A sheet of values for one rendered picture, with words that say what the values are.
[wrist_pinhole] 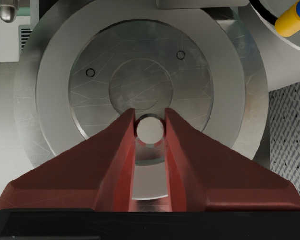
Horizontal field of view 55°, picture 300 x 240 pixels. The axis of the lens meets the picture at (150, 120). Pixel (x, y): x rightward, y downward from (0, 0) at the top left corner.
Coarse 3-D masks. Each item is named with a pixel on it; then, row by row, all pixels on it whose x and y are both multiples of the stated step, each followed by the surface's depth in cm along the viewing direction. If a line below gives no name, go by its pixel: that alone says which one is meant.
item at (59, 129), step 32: (96, 0) 16; (128, 0) 16; (64, 32) 16; (96, 32) 16; (192, 32) 16; (224, 32) 16; (64, 64) 16; (224, 64) 16; (64, 96) 16; (224, 96) 16; (64, 128) 15; (224, 128) 16; (160, 192) 15
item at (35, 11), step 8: (32, 0) 17; (40, 0) 18; (48, 0) 19; (56, 0) 21; (32, 8) 17; (40, 8) 18; (48, 8) 19; (32, 16) 17; (40, 16) 18; (32, 24) 17
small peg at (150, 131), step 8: (136, 120) 12; (144, 120) 12; (152, 120) 12; (160, 120) 12; (136, 128) 12; (144, 128) 12; (152, 128) 12; (160, 128) 12; (136, 136) 12; (144, 136) 12; (152, 136) 12; (160, 136) 12; (144, 144) 12; (152, 144) 12
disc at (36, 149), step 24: (72, 0) 17; (48, 24) 17; (240, 24) 17; (24, 48) 17; (240, 48) 17; (24, 72) 17; (264, 72) 17; (24, 96) 16; (264, 96) 17; (24, 120) 16; (264, 120) 17; (24, 144) 16; (240, 144) 17
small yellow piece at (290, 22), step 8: (256, 0) 12; (256, 8) 12; (264, 8) 12; (296, 8) 10; (264, 16) 12; (272, 16) 12; (280, 16) 11; (288, 16) 11; (296, 16) 10; (272, 24) 12; (280, 24) 11; (288, 24) 11; (296, 24) 10; (280, 32) 12; (288, 32) 11
